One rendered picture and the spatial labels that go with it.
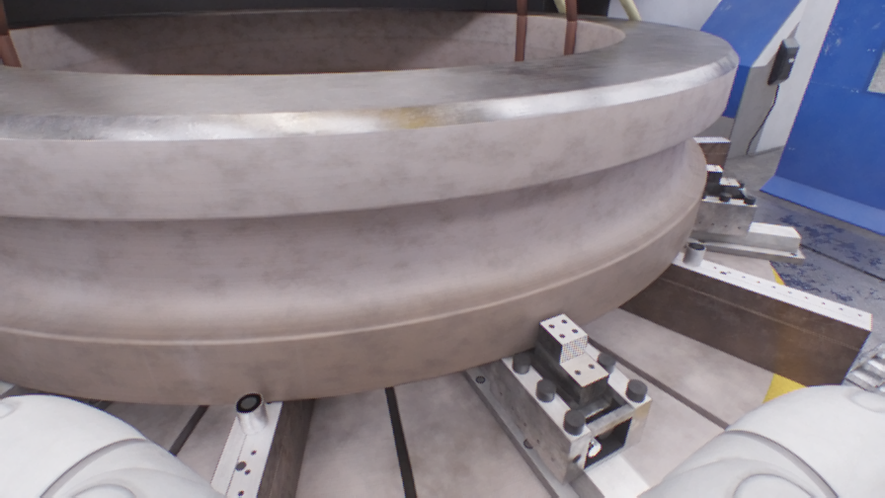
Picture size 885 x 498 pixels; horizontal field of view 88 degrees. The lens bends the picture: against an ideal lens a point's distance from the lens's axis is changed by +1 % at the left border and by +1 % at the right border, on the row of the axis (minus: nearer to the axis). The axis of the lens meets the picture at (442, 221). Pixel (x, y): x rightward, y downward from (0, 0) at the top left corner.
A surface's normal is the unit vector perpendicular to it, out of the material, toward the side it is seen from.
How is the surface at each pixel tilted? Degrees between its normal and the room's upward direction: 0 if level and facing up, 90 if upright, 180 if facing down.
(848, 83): 90
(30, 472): 14
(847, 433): 2
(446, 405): 0
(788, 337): 90
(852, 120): 90
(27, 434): 6
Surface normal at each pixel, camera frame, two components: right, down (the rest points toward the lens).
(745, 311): -0.65, 0.36
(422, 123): 0.20, -0.31
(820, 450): -0.14, -0.83
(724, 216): -0.31, 0.44
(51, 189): -0.06, 0.47
